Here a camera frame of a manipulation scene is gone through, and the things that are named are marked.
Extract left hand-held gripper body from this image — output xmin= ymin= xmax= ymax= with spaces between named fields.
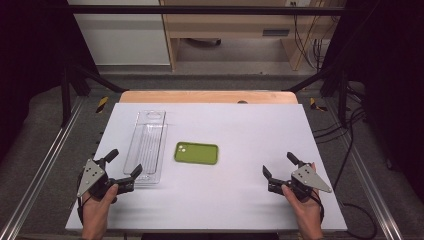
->
xmin=76 ymin=158 xmax=136 ymax=200

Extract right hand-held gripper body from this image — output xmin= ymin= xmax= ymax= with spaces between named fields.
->
xmin=268 ymin=163 xmax=333 ymax=202

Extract clear plastic tray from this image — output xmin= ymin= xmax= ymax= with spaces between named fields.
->
xmin=123 ymin=109 xmax=169 ymax=185

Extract green phone case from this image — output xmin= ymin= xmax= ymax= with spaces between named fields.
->
xmin=173 ymin=141 xmax=220 ymax=166

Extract person's right hand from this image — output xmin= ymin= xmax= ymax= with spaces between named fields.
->
xmin=281 ymin=184 xmax=324 ymax=231

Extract person's left hand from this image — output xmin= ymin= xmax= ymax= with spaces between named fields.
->
xmin=81 ymin=184 xmax=120 ymax=230

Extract white table board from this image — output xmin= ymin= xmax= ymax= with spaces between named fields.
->
xmin=64 ymin=102 xmax=348 ymax=233

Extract yellow black tape marker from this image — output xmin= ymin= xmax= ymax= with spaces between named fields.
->
xmin=96 ymin=96 xmax=110 ymax=114
xmin=309 ymin=97 xmax=328 ymax=113

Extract black metal stand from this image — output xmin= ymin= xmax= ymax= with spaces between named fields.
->
xmin=281 ymin=62 xmax=352 ymax=128
xmin=59 ymin=62 xmax=130 ymax=128

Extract white cabinet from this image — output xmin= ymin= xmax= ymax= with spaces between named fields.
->
xmin=67 ymin=0 xmax=171 ymax=66

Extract dark curtain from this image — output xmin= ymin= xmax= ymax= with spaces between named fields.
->
xmin=0 ymin=0 xmax=98 ymax=163
xmin=323 ymin=0 xmax=424 ymax=203

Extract wooden desk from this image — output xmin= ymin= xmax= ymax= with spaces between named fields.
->
xmin=159 ymin=0 xmax=346 ymax=72

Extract right hand-held gripper cable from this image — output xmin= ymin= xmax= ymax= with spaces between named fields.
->
xmin=310 ymin=189 xmax=325 ymax=223

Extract hand-held gripper cable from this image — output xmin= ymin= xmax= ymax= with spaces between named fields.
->
xmin=76 ymin=172 xmax=95 ymax=225
xmin=310 ymin=189 xmax=325 ymax=223

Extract left hand-held gripper cable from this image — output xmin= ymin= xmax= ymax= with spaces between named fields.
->
xmin=76 ymin=172 xmax=95 ymax=225

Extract aluminium rail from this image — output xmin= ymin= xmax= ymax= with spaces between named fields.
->
xmin=323 ymin=99 xmax=405 ymax=240
xmin=0 ymin=96 xmax=86 ymax=240

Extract black floor cables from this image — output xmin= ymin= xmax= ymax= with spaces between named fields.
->
xmin=312 ymin=83 xmax=367 ymax=145

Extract black floor cable loop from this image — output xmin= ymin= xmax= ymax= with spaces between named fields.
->
xmin=333 ymin=126 xmax=379 ymax=240

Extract hanging cable bundle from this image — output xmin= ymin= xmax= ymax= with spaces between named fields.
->
xmin=290 ymin=1 xmax=327 ymax=72

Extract grey desk handle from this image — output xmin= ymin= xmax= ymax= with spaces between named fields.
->
xmin=262 ymin=29 xmax=291 ymax=37

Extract black horizontal frame bar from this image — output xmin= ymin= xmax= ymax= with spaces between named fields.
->
xmin=49 ymin=4 xmax=355 ymax=16

